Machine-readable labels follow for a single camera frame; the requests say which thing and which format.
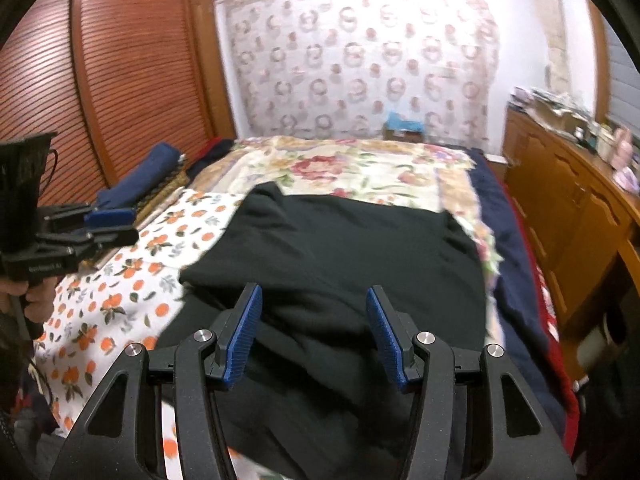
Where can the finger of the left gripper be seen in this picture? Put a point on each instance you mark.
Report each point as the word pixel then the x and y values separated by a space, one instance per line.
pixel 115 236
pixel 109 218

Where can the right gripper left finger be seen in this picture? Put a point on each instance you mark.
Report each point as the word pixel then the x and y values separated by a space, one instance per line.
pixel 235 330

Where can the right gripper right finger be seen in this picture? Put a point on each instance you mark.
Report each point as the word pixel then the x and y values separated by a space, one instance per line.
pixel 393 339

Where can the black garment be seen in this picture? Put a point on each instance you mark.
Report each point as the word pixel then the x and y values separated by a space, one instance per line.
pixel 315 402

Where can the person's left hand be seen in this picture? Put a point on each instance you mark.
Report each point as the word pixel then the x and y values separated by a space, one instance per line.
pixel 39 298

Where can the orange print white blanket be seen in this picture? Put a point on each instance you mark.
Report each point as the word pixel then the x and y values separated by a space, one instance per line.
pixel 132 297

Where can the folded navy blue cloth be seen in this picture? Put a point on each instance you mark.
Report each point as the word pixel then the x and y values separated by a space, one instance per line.
pixel 160 163

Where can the patterned folded cloth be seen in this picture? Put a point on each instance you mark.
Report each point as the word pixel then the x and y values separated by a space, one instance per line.
pixel 144 207

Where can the navy blue blanket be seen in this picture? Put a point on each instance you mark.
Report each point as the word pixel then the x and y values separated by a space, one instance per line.
pixel 517 294

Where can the floral cream bedsheet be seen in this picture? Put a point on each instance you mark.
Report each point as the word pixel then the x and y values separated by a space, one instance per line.
pixel 421 176

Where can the wooden louvered wardrobe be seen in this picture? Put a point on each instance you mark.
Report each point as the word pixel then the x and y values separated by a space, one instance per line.
pixel 110 79

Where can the white waste bin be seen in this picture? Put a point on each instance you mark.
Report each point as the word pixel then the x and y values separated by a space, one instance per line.
pixel 598 344

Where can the wooden sideboard cabinet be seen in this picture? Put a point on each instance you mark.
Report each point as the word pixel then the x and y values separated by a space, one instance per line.
pixel 577 219

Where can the cluttered paper box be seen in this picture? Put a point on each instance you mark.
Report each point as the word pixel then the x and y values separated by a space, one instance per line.
pixel 559 111

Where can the pink kettle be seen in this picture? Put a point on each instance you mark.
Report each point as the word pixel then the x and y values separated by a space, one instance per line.
pixel 623 149

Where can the grey window blind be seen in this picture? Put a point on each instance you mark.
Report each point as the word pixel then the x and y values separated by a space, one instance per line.
pixel 624 84

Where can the circle pattern wall curtain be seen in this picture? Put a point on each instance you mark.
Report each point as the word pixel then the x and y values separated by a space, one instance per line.
pixel 330 68

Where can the wooden window frame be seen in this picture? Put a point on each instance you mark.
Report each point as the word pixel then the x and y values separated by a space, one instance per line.
pixel 603 78

